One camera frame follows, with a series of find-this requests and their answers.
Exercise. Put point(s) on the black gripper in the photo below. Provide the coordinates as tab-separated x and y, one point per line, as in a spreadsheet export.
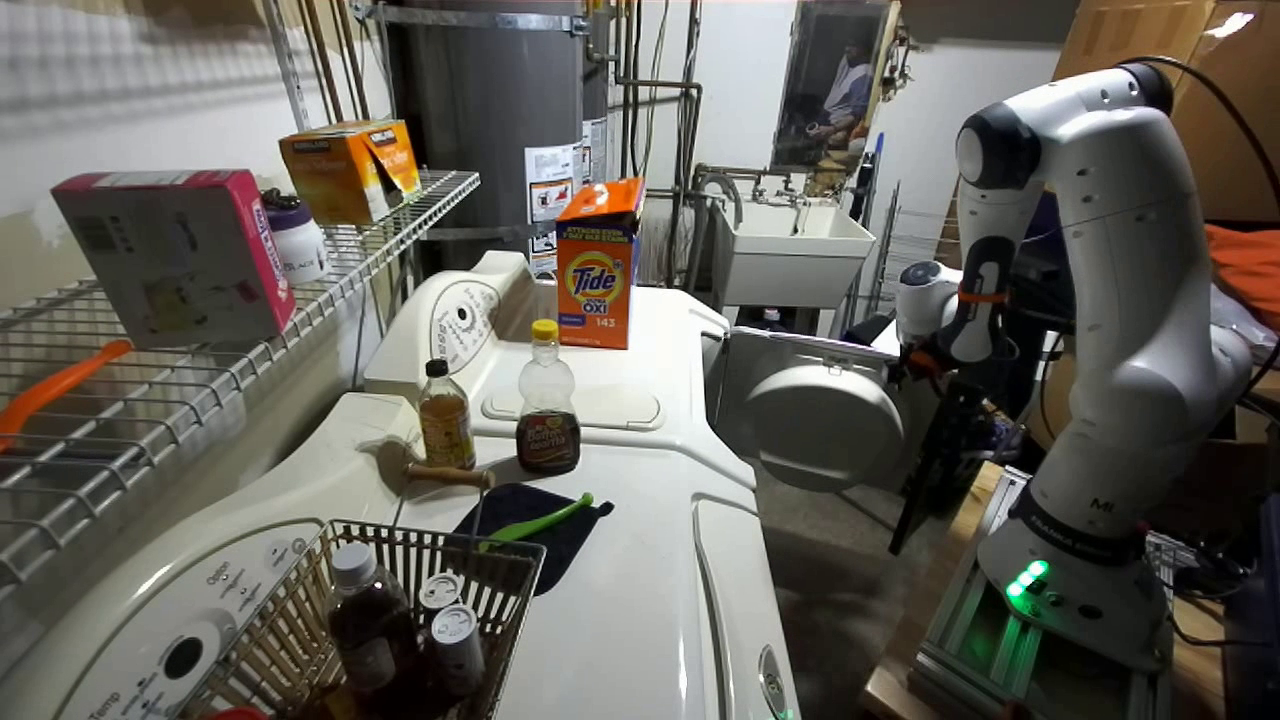
944	387

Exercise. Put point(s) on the white tumble dryer door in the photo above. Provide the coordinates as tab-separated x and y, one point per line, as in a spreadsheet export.
821	422

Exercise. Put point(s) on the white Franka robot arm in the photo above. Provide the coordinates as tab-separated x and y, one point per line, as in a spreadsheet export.
1134	332

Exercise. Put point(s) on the white utility sink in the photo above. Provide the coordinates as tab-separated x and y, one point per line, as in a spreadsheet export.
787	260

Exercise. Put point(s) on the metal sink faucet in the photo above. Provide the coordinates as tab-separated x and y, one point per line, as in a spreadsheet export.
773	191

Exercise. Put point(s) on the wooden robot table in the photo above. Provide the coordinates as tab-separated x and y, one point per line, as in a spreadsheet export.
892	685

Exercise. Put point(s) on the orange cloth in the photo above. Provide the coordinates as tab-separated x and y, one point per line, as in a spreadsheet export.
1249	266

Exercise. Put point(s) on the grey metal pipe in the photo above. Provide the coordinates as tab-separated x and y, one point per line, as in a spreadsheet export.
685	133

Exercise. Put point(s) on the orange Tide detergent box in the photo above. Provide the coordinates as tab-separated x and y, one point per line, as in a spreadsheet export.
594	275

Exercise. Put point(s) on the white washing machine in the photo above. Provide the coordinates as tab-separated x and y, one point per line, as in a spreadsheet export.
640	615

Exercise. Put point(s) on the brown cardboard box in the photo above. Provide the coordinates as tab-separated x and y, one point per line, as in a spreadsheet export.
1233	122

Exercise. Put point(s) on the syrup bottle yellow cap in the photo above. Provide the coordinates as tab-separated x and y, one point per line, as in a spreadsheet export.
550	412

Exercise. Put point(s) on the dark blue cloth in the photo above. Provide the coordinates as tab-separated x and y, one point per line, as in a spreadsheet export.
526	512

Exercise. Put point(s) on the amber bottle black cap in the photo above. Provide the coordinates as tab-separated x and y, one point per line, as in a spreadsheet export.
445	422

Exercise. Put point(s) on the wooden brush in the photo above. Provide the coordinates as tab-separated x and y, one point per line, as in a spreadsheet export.
427	469

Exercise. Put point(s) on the grey water heater tank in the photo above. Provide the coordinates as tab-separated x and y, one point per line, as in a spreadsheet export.
485	106

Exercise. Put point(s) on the small jar white lid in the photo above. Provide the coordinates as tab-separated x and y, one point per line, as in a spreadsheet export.
459	647
441	588

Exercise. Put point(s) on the tall dark bottle white cap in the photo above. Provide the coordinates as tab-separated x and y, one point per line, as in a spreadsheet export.
367	620

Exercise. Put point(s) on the yellow orange cardboard box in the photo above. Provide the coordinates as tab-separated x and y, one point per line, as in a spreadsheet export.
340	170

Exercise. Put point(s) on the wicker basket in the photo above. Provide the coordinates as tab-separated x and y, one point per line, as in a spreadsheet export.
285	643

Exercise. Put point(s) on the pink cardboard box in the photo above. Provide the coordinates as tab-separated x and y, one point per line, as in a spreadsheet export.
181	252

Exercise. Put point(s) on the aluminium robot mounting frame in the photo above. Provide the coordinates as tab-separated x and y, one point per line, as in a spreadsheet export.
967	643

